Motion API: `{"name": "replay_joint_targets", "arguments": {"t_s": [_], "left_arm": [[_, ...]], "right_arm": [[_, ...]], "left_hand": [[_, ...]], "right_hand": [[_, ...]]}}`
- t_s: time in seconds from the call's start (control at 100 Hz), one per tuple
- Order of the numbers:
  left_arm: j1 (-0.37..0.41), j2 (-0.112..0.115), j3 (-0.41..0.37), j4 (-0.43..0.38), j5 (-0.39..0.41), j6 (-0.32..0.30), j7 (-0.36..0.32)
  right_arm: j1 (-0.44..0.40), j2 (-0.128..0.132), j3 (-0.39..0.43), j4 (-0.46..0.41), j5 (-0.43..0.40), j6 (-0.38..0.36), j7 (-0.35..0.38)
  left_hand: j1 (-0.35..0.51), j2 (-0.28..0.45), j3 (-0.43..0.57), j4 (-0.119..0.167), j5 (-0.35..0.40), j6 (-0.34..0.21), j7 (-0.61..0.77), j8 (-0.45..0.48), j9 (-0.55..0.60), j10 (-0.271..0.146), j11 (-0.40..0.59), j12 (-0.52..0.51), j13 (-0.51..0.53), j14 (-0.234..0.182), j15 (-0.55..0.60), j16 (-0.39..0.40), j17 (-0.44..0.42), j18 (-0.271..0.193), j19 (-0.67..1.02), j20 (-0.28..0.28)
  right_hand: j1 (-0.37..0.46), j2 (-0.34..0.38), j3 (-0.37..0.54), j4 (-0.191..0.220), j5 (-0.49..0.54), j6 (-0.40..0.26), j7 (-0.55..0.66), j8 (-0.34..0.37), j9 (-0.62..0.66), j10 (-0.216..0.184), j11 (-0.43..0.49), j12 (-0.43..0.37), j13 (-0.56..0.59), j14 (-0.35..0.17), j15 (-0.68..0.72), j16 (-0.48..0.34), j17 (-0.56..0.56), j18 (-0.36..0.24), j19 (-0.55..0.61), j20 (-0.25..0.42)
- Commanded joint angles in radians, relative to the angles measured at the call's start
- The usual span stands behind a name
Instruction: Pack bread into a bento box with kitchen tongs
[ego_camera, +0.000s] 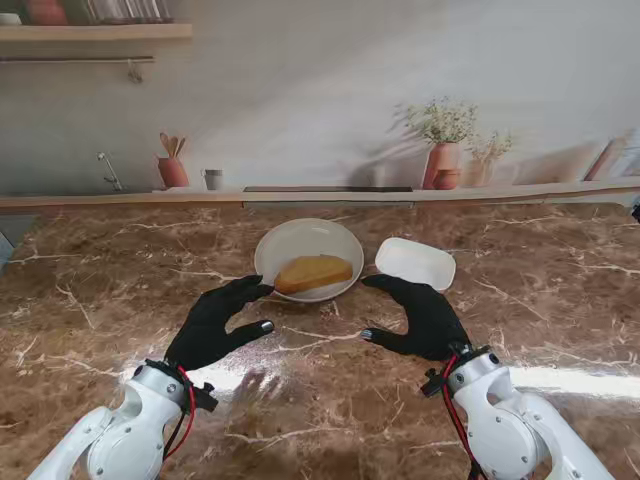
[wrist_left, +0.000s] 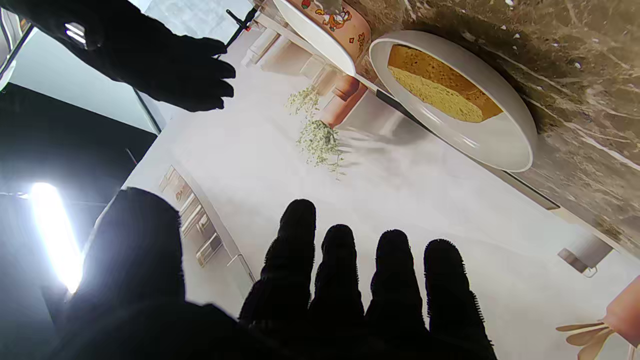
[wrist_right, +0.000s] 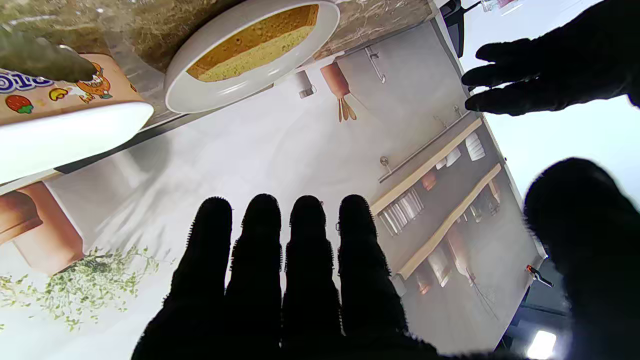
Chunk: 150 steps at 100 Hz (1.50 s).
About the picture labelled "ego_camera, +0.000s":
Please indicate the slice of brown bread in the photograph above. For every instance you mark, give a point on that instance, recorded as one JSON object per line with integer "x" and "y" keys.
{"x": 312, "y": 274}

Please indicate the printed kitchen backdrop banner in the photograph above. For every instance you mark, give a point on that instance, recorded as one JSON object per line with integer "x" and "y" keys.
{"x": 300, "y": 100}

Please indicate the round white plate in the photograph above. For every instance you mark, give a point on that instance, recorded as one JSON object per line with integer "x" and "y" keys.
{"x": 310, "y": 240}

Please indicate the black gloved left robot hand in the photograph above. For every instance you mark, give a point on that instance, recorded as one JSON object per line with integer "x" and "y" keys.
{"x": 200, "y": 330}

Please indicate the white rectangular bento box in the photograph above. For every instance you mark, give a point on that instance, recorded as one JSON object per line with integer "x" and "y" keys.
{"x": 415, "y": 262}

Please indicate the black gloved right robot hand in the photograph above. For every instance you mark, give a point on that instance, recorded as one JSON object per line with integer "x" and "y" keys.
{"x": 430, "y": 325}

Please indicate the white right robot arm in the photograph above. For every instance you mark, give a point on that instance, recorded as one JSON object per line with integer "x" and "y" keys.
{"x": 515, "y": 435}

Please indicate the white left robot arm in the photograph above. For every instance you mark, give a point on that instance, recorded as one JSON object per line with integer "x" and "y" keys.
{"x": 125, "y": 440}

